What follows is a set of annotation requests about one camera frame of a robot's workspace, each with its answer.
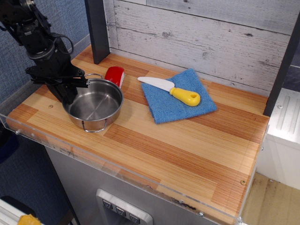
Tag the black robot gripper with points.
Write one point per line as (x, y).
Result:
(53, 67)

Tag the stainless steel pot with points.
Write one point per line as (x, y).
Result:
(95, 107)

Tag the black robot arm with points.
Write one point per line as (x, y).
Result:
(27, 25)

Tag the red and white toy sushi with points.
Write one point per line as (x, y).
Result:
(116, 75)

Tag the grey toy fridge cabinet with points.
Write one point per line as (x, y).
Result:
(81, 181)

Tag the silver dispenser button panel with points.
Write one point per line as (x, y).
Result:
(115, 211)

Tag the blue folded cloth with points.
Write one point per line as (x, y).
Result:
(165, 108)

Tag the white yellow toy knife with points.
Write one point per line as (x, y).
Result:
(189, 98)

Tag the yellow object bottom left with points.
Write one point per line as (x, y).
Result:
(28, 220)

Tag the clear acrylic table guard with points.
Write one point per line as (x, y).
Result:
(204, 163)

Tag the white aluminium side cabinet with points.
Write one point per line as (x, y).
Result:
(279, 158)

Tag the dark grey left post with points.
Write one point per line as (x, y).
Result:
(98, 30)

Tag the dark grey post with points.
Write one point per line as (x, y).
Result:
(283, 70)
(98, 30)

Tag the dark grey right post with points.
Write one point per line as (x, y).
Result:
(283, 70)

